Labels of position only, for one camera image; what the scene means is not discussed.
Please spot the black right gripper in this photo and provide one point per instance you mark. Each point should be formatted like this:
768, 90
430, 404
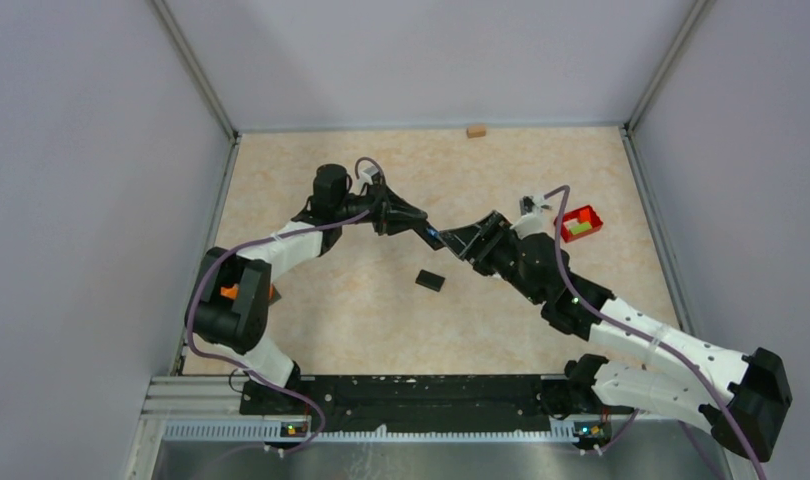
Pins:
477, 242

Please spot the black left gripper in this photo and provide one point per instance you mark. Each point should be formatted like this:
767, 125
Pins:
390, 208

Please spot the black remote control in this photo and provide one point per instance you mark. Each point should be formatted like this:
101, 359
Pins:
433, 243

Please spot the black battery cover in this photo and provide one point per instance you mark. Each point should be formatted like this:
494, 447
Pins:
430, 280

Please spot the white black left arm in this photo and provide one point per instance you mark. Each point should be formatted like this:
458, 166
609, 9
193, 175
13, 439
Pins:
230, 303

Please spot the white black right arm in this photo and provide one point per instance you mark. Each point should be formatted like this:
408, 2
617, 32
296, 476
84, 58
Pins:
740, 399

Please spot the small wooden block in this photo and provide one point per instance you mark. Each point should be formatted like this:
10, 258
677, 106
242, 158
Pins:
476, 131

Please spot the green block in bin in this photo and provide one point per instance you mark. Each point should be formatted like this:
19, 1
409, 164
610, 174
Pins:
580, 228

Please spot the red plastic bin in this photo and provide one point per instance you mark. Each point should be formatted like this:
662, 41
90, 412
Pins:
586, 213

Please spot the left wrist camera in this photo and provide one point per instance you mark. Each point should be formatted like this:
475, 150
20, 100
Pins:
369, 175

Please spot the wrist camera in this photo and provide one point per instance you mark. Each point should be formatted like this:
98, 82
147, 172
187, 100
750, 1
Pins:
369, 175
533, 204

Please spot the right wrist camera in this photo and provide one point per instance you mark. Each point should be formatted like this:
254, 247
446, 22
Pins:
533, 204

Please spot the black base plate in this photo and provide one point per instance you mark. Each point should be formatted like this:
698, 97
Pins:
429, 403

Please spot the aluminium frame rail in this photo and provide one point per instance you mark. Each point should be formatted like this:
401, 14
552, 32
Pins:
206, 408

